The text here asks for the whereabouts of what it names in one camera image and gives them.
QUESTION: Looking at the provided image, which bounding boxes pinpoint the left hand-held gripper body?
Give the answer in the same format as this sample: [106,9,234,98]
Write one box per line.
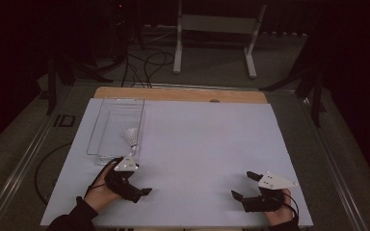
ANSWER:
[103,154,143,204]

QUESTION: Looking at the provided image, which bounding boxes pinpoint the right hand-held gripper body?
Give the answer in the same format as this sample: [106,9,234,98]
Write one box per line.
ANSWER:
[242,170,299,214]

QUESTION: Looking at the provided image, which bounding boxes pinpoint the clear plastic tray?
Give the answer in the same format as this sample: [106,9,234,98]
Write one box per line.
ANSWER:
[86,97,145,167]

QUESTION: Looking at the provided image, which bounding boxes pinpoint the white feather shuttlecock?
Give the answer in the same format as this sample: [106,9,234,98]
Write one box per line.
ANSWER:
[121,127,140,153]

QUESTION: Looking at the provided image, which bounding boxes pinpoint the person's left hand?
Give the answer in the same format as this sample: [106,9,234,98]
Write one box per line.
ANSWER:
[83,174,122,213]

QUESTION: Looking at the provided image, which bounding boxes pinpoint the person's right hand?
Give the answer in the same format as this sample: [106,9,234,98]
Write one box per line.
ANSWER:
[263,189,294,227]

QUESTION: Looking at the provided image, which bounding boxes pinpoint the black tripod stand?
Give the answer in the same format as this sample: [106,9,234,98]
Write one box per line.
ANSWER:
[45,52,114,116]
[259,30,328,129]

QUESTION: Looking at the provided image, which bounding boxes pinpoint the wooden table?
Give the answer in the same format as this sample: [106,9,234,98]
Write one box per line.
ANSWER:
[93,86,269,105]

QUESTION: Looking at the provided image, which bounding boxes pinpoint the white metal stand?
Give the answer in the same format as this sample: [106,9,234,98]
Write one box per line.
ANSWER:
[172,0,268,80]

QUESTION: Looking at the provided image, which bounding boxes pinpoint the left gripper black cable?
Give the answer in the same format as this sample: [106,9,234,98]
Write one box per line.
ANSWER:
[84,156,123,198]

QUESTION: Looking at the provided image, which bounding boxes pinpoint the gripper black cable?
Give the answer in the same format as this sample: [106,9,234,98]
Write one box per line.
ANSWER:
[280,189,301,225]
[84,156,123,198]

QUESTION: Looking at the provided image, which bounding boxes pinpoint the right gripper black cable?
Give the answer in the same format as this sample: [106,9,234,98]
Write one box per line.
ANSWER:
[280,189,301,225]

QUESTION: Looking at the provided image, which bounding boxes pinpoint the metal floor rail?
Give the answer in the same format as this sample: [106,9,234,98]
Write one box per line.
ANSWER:
[301,95,370,231]
[0,90,75,231]

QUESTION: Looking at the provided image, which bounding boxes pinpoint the black looped floor cable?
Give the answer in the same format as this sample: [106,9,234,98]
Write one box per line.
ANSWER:
[34,141,73,207]

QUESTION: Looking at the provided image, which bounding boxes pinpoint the black rectangular floor frame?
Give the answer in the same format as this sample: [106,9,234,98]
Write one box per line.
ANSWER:
[53,114,77,129]

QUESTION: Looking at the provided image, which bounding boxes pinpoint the black floor cables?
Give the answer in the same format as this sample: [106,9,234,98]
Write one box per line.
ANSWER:
[120,50,176,89]

